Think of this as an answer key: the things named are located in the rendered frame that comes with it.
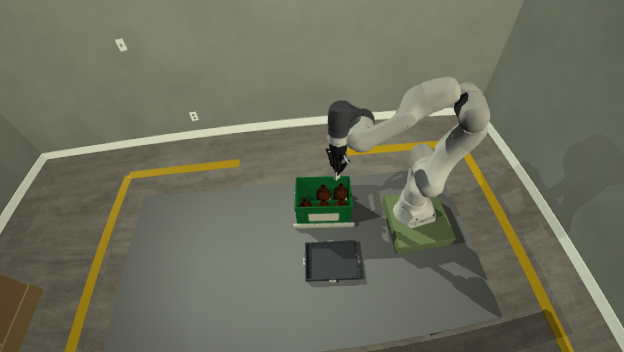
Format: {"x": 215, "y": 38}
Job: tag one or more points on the green bottle crate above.
{"x": 306, "y": 187}

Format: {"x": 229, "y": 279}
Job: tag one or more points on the brown glass bottle with white label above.
{"x": 323, "y": 193}

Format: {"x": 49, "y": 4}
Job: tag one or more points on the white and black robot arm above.
{"x": 431, "y": 169}

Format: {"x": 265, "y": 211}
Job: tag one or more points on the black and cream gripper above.
{"x": 337, "y": 154}

